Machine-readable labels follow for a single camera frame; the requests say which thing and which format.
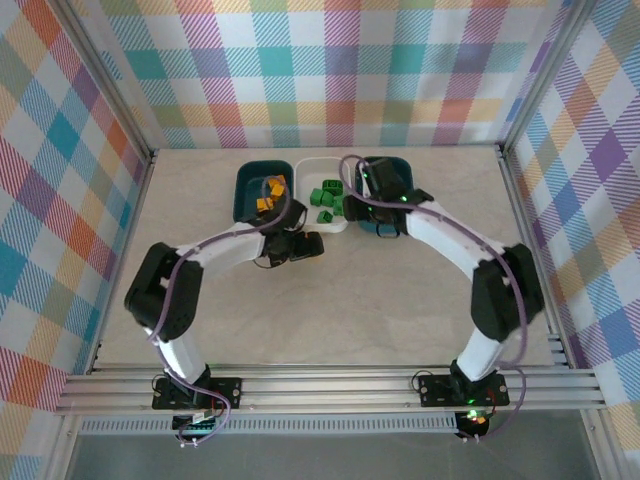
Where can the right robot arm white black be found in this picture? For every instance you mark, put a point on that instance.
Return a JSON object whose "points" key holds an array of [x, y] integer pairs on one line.
{"points": [[507, 295]]}

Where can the aluminium frame post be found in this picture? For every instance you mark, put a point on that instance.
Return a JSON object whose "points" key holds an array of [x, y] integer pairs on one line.
{"points": [[111, 75], [544, 75]]}

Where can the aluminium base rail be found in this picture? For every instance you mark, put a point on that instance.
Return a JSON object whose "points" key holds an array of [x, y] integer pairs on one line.
{"points": [[325, 387]]}

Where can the green lego brick black print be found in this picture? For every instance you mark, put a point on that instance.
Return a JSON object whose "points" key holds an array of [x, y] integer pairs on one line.
{"points": [[324, 216], [331, 185]]}

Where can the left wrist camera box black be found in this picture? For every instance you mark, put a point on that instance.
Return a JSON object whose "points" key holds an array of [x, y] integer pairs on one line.
{"points": [[307, 247]]}

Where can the aluminium frame leg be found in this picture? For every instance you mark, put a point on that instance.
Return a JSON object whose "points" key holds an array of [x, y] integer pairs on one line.
{"points": [[62, 450], [602, 450]]}

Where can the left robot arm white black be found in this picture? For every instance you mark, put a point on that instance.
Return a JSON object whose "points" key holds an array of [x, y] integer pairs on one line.
{"points": [[165, 295]]}

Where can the teal plastic container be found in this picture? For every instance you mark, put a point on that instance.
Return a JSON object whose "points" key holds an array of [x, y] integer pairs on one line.
{"points": [[400, 164], [247, 200]]}

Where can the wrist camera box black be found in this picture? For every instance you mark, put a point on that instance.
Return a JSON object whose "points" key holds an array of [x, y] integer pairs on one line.
{"points": [[359, 210], [307, 247]]}

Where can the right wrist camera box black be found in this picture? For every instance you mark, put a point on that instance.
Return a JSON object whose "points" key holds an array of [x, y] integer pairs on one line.
{"points": [[359, 210]]}

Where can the black controller box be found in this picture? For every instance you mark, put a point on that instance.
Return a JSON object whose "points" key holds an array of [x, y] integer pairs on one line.
{"points": [[475, 424], [187, 425]]}

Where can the aluminium side rail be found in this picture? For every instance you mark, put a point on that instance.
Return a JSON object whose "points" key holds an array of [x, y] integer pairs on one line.
{"points": [[134, 210], [520, 210]]}

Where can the white plastic container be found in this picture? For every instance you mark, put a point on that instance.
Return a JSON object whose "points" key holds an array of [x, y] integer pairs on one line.
{"points": [[310, 172]]}

